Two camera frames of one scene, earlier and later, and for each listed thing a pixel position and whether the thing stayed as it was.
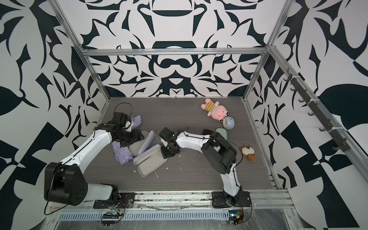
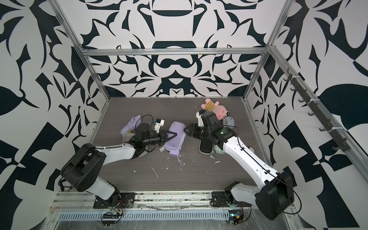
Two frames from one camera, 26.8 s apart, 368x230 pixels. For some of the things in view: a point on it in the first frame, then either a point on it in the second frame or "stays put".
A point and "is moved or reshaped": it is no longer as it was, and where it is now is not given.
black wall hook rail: [299, 86] stays put
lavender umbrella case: [149, 160] is moved or reshaped
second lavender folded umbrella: [136, 121] stays put
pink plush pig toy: [216, 111] stays put
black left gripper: [136, 136] -> [169, 132]
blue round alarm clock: [228, 123] stays put
